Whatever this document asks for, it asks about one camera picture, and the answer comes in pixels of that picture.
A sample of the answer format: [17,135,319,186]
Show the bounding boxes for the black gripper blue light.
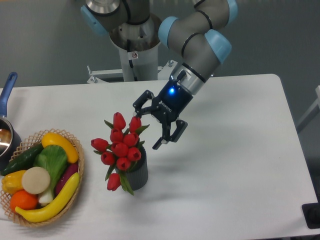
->
[132,80,193,150]

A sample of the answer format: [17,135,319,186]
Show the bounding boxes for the red tulip bouquet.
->
[91,112,149,191]

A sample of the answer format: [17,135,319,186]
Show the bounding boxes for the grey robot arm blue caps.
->
[80,0,238,149]

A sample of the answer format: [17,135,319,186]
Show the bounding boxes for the dark grey ribbed vase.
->
[115,146,149,195]

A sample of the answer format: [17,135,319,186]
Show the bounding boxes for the purple sweet potato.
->
[54,163,79,196]

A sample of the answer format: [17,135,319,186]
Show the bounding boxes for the green leafy bok choy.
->
[33,145,68,206]

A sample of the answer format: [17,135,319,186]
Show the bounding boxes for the yellow banana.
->
[15,172,80,223]

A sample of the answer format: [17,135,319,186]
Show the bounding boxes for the woven wicker basket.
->
[0,128,85,228]

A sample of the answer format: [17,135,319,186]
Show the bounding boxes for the beige round disc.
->
[21,167,51,195]

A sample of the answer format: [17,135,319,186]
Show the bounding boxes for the green cucumber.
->
[0,144,44,176]

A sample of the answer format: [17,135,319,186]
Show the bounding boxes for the orange fruit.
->
[10,190,38,212]

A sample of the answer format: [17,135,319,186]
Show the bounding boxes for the yellow bell pepper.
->
[1,170,26,195]

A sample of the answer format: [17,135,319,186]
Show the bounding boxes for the black device at table edge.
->
[301,202,320,229]

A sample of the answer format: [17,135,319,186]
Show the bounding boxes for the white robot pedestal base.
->
[87,46,178,84]

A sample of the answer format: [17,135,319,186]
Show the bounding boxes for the blue handled saucepan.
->
[0,72,21,171]

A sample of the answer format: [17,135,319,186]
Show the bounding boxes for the white furniture frame right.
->
[296,85,320,134]

